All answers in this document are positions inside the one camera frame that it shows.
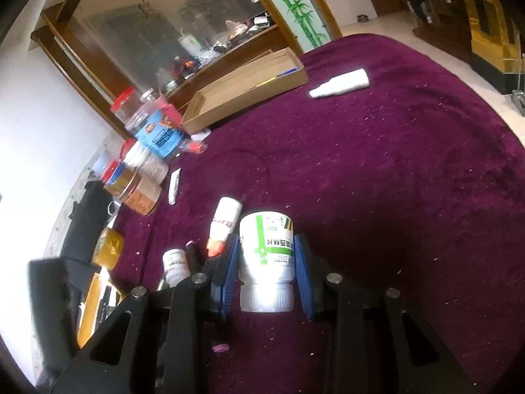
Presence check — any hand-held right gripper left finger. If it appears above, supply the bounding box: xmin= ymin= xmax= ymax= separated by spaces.
xmin=49 ymin=234 xmax=241 ymax=394

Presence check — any clear jar red lid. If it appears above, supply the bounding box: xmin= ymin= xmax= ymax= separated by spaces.
xmin=110 ymin=87 xmax=138 ymax=126

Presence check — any wooden framed mirror dresser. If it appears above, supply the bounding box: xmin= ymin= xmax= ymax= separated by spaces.
xmin=31 ymin=0 xmax=341 ymax=140

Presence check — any purple velvet tablecloth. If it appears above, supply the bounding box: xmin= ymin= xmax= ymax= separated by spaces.
xmin=111 ymin=33 xmax=525 ymax=394

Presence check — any white spray bottle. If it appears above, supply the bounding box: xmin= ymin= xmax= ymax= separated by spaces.
xmin=308 ymin=68 xmax=370 ymax=99

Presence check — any yellow shallow box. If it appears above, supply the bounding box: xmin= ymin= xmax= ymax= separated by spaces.
xmin=76 ymin=271 xmax=128 ymax=349

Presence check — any white bottle orange cap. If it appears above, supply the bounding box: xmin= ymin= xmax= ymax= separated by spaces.
xmin=206 ymin=197 xmax=242 ymax=258

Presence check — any clear jar blue label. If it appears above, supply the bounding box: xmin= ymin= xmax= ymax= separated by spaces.
xmin=125 ymin=90 xmax=185 ymax=160

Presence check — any black bag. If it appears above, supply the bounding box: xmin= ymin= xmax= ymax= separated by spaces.
xmin=61 ymin=181 xmax=119 ymax=292

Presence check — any bamboo painted panel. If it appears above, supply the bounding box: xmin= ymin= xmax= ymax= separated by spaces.
xmin=242 ymin=0 xmax=333 ymax=50

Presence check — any small white tube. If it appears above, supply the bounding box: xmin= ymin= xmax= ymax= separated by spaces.
xmin=167 ymin=168 xmax=182 ymax=205

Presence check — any gold black patterned furniture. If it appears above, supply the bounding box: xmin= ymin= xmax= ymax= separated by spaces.
xmin=463 ymin=0 xmax=525 ymax=95

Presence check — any dark wooden cabinet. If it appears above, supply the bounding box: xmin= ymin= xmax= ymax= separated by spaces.
xmin=412 ymin=0 xmax=472 ymax=62

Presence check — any white pill bottle green label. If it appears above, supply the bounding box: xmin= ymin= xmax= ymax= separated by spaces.
xmin=238 ymin=211 xmax=295 ymax=313

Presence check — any cardboard tray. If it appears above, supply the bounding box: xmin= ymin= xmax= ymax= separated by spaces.
xmin=180 ymin=47 xmax=309 ymax=135

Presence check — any small white pill bottle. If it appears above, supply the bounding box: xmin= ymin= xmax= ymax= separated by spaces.
xmin=162 ymin=248 xmax=189 ymax=288

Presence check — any yellow tape roll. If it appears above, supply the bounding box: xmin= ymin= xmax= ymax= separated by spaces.
xmin=91 ymin=228 xmax=125 ymax=271

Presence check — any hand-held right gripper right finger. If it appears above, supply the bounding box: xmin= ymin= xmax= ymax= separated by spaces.
xmin=293 ymin=234 xmax=478 ymax=394

